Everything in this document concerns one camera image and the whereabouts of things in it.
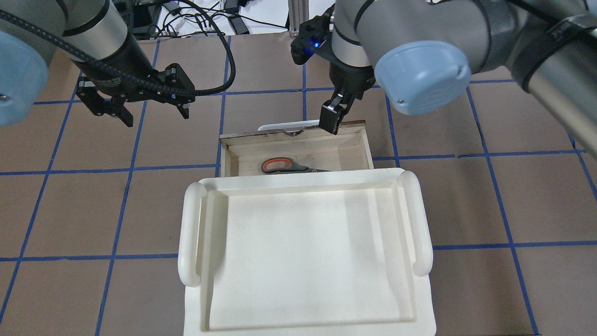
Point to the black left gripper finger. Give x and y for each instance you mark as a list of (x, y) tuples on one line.
[(124, 115), (184, 110)]

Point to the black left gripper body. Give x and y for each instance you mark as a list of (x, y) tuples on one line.
[(125, 73)]

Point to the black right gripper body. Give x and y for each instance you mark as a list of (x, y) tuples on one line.
[(350, 78)]

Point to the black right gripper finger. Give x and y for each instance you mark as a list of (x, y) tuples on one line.
[(332, 113)]

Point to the orange grey scissors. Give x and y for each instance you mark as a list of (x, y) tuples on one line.
[(286, 165)]

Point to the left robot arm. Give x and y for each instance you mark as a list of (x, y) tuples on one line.
[(93, 35)]

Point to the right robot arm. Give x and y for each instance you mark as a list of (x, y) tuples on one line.
[(423, 53)]

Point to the white plastic tray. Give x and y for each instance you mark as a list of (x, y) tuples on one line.
[(344, 253)]

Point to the aluminium frame post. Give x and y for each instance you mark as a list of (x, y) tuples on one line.
[(298, 12)]

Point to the wooden drawer with white handle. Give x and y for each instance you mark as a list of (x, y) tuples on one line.
[(242, 154)]

